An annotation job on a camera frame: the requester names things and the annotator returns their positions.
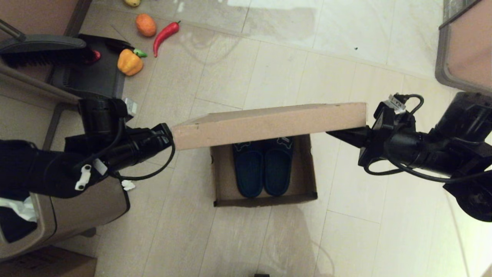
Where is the dark blue dog-print slipper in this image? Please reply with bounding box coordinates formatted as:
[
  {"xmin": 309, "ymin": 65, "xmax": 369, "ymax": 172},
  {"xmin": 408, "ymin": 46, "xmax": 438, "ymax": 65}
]
[
  {"xmin": 263, "ymin": 137, "xmax": 295, "ymax": 197},
  {"xmin": 232, "ymin": 142, "xmax": 265, "ymax": 198}
]

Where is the brown cardboard shoe box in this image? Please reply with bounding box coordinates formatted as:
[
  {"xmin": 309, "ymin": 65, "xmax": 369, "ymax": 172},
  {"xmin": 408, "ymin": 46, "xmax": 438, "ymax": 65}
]
[{"xmin": 171, "ymin": 102, "xmax": 367, "ymax": 207}]

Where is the orange toy bell pepper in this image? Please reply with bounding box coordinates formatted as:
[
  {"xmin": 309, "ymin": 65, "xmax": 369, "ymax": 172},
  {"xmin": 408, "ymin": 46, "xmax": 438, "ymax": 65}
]
[{"xmin": 117, "ymin": 48, "xmax": 144, "ymax": 77}]

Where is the black plastic dustpan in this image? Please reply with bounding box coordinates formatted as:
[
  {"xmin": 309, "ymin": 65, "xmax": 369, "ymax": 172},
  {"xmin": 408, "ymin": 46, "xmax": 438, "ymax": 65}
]
[{"xmin": 49, "ymin": 34, "xmax": 126, "ymax": 101}]

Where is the brown trash bin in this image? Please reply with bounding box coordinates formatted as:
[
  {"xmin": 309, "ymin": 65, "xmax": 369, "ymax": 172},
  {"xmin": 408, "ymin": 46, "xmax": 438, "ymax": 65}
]
[{"xmin": 0, "ymin": 177, "xmax": 130, "ymax": 260}]

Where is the dark toy eggplant green stem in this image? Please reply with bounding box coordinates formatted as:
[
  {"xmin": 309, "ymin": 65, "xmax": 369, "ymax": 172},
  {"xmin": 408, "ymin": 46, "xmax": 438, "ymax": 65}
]
[{"xmin": 106, "ymin": 38, "xmax": 148, "ymax": 58}]

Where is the red toy chili pepper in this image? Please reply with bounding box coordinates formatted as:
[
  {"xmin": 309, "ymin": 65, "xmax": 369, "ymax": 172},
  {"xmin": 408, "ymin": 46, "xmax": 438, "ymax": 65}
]
[{"xmin": 153, "ymin": 21, "xmax": 181, "ymax": 58}]

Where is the orange toy fruit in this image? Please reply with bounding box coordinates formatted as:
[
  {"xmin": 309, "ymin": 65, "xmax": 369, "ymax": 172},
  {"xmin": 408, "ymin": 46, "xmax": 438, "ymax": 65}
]
[{"xmin": 135, "ymin": 13, "xmax": 157, "ymax": 38}]

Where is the brown table with grey rim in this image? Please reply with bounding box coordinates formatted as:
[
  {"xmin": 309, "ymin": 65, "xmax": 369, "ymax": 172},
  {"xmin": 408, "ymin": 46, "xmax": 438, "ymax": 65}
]
[{"xmin": 435, "ymin": 0, "xmax": 492, "ymax": 97}]

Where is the white paper waste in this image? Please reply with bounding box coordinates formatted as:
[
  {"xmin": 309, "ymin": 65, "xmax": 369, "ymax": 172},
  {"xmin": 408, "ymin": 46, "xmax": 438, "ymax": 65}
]
[{"xmin": 0, "ymin": 196, "xmax": 38, "ymax": 223}]

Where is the black broom with grey head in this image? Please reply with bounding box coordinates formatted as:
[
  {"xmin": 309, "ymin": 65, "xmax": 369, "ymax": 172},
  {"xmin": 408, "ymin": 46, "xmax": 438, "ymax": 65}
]
[{"xmin": 0, "ymin": 19, "xmax": 93, "ymax": 69}]

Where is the black bin liner bag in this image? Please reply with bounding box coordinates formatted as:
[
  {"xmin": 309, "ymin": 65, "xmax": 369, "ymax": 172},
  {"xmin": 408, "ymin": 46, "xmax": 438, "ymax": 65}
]
[{"xmin": 0, "ymin": 206, "xmax": 38, "ymax": 243}]

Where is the brown furniture panel dark edge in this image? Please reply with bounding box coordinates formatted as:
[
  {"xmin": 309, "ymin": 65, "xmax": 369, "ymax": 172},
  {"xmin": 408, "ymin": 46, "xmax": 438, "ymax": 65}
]
[{"xmin": 0, "ymin": 0, "xmax": 93, "ymax": 39}]

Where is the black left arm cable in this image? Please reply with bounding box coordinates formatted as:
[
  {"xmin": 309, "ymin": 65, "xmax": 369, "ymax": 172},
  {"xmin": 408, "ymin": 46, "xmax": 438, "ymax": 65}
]
[{"xmin": 111, "ymin": 115, "xmax": 176, "ymax": 181}]

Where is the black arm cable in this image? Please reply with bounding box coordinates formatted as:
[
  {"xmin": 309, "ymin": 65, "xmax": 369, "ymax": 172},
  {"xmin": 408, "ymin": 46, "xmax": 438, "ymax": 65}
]
[
  {"xmin": 363, "ymin": 93, "xmax": 492, "ymax": 183},
  {"xmin": 111, "ymin": 115, "xmax": 176, "ymax": 181}
]

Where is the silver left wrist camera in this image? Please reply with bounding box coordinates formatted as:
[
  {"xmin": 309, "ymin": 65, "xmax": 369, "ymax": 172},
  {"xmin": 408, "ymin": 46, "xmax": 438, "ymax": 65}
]
[{"xmin": 122, "ymin": 97, "xmax": 138, "ymax": 116}]

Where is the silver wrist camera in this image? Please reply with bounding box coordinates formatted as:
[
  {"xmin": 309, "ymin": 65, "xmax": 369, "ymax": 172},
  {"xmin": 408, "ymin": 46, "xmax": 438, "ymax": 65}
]
[
  {"xmin": 388, "ymin": 93, "xmax": 408, "ymax": 113},
  {"xmin": 122, "ymin": 97, "xmax": 138, "ymax": 116}
]

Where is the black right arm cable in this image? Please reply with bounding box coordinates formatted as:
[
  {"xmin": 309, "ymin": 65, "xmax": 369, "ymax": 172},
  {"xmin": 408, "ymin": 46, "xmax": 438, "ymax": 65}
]
[{"xmin": 363, "ymin": 93, "xmax": 492, "ymax": 183}]

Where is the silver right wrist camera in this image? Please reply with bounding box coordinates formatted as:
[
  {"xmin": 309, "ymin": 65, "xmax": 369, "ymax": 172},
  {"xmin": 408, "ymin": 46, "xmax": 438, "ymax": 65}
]
[{"xmin": 388, "ymin": 93, "xmax": 408, "ymax": 113}]

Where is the brown metal furniture frame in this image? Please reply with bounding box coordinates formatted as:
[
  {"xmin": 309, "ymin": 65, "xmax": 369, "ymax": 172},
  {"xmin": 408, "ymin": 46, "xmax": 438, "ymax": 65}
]
[{"xmin": 0, "ymin": 63, "xmax": 83, "ymax": 150}]

